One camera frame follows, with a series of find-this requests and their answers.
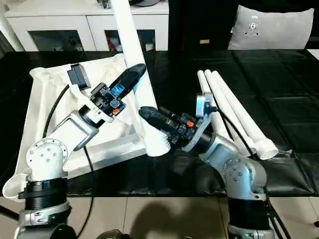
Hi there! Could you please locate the white plastic table leg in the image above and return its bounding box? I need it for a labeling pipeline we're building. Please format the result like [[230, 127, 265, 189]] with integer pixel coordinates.
[[111, 0, 172, 157], [204, 70, 264, 160], [196, 70, 257, 156], [211, 70, 279, 160]]

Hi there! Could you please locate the white plastic table top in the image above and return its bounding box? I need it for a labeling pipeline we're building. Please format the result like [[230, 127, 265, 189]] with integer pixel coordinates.
[[1, 53, 150, 206]]

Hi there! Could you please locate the white sideboard with glass doors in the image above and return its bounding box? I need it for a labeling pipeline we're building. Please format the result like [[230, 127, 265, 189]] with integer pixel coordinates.
[[4, 0, 170, 52]]

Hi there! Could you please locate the grey helmet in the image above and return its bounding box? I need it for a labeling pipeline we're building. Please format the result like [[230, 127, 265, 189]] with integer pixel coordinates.
[[129, 0, 160, 7]]

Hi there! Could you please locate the dark clutter pile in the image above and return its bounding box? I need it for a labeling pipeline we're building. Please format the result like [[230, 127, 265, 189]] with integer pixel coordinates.
[[96, 0, 113, 9]]

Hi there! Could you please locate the black cabinet with gold label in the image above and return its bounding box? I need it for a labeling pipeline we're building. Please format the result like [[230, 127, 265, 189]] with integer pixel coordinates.
[[169, 0, 237, 50]]

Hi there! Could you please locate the grey cushion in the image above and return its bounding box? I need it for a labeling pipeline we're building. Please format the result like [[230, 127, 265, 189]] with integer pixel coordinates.
[[227, 4, 315, 50]]

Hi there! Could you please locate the black stand leg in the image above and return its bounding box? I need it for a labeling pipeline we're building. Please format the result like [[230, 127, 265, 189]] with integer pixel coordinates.
[[0, 205, 20, 220]]

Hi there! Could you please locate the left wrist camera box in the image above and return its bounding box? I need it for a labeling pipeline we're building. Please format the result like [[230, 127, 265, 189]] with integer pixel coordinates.
[[66, 63, 118, 122]]

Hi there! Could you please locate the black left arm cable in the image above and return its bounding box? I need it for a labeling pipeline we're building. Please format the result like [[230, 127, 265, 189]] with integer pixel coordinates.
[[43, 82, 95, 239]]

